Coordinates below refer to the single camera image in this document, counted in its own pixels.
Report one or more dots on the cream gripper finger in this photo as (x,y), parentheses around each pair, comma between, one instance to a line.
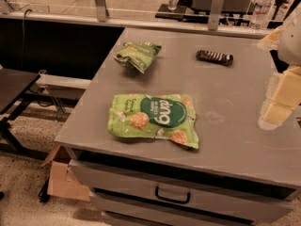
(270,42)
(283,96)

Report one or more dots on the dark chocolate rxbar wrapper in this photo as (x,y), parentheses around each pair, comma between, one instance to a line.
(214,57)

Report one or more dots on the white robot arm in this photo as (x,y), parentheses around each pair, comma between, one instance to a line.
(289,48)

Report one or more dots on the green dang coconut chips bag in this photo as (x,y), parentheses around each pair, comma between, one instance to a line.
(169,117)

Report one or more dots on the green jalapeno chip bag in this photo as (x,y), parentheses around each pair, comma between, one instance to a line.
(137,55)

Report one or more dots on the clear water bottle right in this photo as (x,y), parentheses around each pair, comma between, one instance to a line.
(260,13)

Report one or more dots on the lower grey drawer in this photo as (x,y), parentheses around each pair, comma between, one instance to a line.
(155,212)

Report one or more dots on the brown cardboard box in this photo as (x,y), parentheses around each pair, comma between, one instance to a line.
(62,181)

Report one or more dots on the black side table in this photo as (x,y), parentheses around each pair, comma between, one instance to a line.
(13,85)

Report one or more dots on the grey metal post right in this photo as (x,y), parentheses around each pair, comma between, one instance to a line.
(216,9)

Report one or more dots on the grey metal post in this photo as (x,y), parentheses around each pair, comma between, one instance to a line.
(101,10)
(216,9)

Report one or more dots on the grey metal post left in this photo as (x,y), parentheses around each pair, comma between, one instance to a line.
(101,10)

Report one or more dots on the grey drawer with black handle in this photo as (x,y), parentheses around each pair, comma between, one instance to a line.
(187,196)

